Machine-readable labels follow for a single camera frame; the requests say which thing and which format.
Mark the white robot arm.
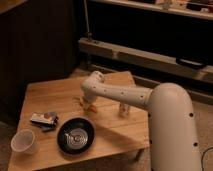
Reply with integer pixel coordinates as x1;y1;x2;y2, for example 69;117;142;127
81;71;202;171

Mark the black round plate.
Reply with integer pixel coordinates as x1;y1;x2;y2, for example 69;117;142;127
57;118;95;155

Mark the black cable on floor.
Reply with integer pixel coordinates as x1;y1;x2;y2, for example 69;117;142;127
200;145;213;171

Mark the orange pepper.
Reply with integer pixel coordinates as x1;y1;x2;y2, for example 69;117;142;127
73;96;98;114

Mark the small white bottle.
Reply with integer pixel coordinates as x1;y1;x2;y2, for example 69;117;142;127
119;103;130;117

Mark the metal pole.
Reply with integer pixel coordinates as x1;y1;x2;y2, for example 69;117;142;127
83;0;92;41

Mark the white plastic cup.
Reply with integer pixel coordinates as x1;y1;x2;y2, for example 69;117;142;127
11;129;38;155

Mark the black handle on bench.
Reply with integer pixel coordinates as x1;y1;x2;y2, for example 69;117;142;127
175;58;207;70

